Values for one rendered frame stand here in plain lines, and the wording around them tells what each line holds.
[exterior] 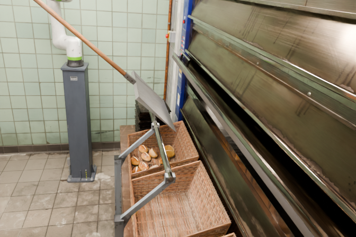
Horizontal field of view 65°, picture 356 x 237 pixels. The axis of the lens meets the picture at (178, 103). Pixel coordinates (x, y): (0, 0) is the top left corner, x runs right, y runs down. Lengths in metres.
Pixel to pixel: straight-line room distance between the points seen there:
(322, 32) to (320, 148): 0.35
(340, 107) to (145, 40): 2.51
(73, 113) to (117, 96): 0.71
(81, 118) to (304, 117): 2.16
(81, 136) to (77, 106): 0.32
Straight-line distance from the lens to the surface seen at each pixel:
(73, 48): 2.60
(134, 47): 3.14
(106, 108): 3.36
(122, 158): 1.75
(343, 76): 0.85
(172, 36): 2.80
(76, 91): 2.68
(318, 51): 0.94
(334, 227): 0.87
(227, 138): 1.57
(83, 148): 2.95
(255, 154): 0.98
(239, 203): 1.47
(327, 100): 0.91
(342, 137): 0.90
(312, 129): 0.97
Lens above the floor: 1.94
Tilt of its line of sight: 23 degrees down
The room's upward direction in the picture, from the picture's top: 5 degrees clockwise
